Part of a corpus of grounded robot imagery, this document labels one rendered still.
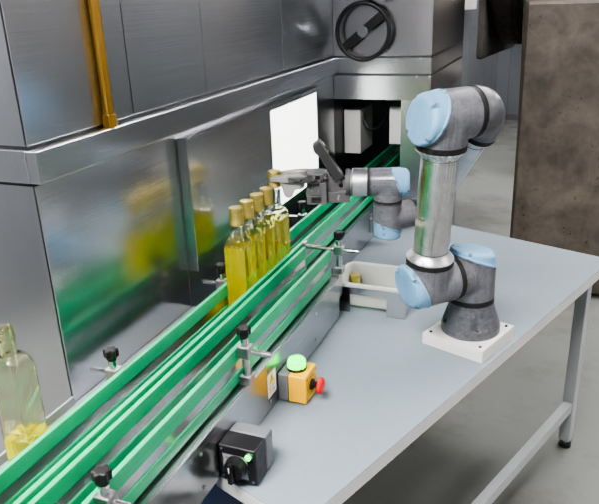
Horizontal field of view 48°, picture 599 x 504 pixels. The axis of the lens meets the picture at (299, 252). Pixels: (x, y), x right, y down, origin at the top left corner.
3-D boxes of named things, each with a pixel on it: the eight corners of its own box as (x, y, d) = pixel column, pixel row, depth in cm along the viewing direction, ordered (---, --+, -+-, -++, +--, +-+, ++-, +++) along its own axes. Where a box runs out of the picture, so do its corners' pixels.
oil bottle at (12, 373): (27, 447, 123) (-1, 318, 114) (54, 451, 122) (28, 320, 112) (7, 467, 118) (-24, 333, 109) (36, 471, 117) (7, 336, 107)
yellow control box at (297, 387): (290, 385, 163) (288, 358, 160) (319, 390, 160) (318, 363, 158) (278, 401, 157) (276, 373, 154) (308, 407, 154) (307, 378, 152)
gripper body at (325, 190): (304, 204, 178) (350, 204, 177) (303, 173, 175) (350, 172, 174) (307, 196, 185) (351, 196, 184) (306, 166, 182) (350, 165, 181)
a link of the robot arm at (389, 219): (418, 236, 183) (419, 197, 179) (382, 244, 179) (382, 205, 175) (402, 227, 190) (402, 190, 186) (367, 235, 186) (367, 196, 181)
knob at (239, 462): (227, 472, 131) (219, 483, 128) (225, 453, 129) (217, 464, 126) (248, 477, 129) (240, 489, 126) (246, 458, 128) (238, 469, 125)
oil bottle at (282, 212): (274, 273, 194) (270, 202, 187) (292, 276, 192) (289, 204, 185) (266, 281, 190) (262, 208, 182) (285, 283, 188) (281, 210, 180)
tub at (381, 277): (349, 285, 216) (349, 260, 213) (419, 294, 208) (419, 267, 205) (331, 308, 201) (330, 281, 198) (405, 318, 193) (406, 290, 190)
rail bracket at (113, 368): (103, 397, 138) (93, 339, 133) (131, 403, 136) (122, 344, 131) (90, 408, 135) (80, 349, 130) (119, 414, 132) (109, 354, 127)
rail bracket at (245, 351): (245, 378, 143) (241, 321, 138) (277, 384, 140) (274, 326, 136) (237, 388, 140) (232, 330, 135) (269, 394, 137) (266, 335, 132)
